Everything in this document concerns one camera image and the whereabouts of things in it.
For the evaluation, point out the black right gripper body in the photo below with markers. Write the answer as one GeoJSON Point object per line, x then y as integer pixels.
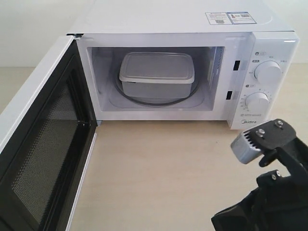
{"type": "Point", "coordinates": [278, 203]}

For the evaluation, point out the white lidded plastic container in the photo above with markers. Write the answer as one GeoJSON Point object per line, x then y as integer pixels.
{"type": "Point", "coordinates": [157, 62]}

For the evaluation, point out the white microwave door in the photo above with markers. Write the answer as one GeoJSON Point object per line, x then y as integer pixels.
{"type": "Point", "coordinates": [47, 132]}

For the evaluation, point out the glass microwave turntable plate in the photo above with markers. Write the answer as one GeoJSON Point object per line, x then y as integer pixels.
{"type": "Point", "coordinates": [154, 101]}

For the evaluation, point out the white Midea microwave body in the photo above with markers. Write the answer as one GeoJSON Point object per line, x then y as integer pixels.
{"type": "Point", "coordinates": [224, 56]}

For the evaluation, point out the lower white timer knob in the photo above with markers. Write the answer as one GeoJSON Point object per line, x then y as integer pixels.
{"type": "Point", "coordinates": [257, 102]}

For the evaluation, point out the upper white power knob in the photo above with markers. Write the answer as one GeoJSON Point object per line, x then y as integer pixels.
{"type": "Point", "coordinates": [268, 73]}

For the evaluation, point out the blue white warning sticker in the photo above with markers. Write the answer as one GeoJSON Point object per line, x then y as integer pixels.
{"type": "Point", "coordinates": [230, 18]}

